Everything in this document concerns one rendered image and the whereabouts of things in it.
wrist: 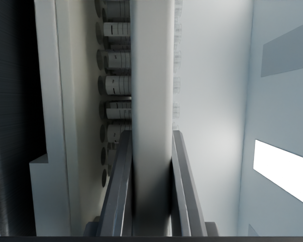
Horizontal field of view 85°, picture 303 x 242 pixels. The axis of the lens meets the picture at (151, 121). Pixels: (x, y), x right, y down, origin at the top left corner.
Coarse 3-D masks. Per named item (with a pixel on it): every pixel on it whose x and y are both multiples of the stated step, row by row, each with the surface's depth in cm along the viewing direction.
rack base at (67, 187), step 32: (64, 0) 7; (64, 32) 7; (64, 64) 7; (96, 64) 11; (64, 96) 8; (96, 96) 11; (64, 128) 8; (96, 128) 11; (64, 160) 8; (96, 160) 11; (32, 192) 8; (64, 192) 8; (96, 192) 11; (64, 224) 8
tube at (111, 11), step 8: (96, 0) 10; (104, 0) 10; (112, 0) 10; (120, 0) 10; (128, 0) 10; (176, 0) 11; (96, 8) 11; (104, 8) 11; (112, 8) 11; (120, 8) 11; (128, 8) 11; (176, 8) 11; (104, 16) 11; (112, 16) 11; (120, 16) 11; (128, 16) 11; (176, 16) 11
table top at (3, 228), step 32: (0, 0) 7; (32, 0) 9; (0, 32) 7; (32, 32) 9; (0, 64) 7; (32, 64) 9; (0, 96) 7; (32, 96) 9; (0, 128) 7; (32, 128) 9; (0, 160) 7; (32, 160) 9; (0, 192) 7; (0, 224) 7; (32, 224) 9
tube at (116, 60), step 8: (104, 56) 11; (112, 56) 11; (120, 56) 11; (128, 56) 11; (176, 56) 11; (104, 64) 11; (112, 64) 11; (120, 64) 11; (128, 64) 11; (176, 64) 11
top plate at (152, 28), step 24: (144, 0) 7; (168, 0) 7; (144, 24) 7; (168, 24) 7; (144, 48) 7; (168, 48) 7; (144, 72) 7; (168, 72) 8; (144, 96) 8; (168, 96) 8; (144, 120) 8; (168, 120) 8; (144, 144) 8; (168, 144) 8; (144, 168) 8; (168, 168) 8; (144, 192) 8; (168, 192) 8; (144, 216) 8; (168, 216) 9
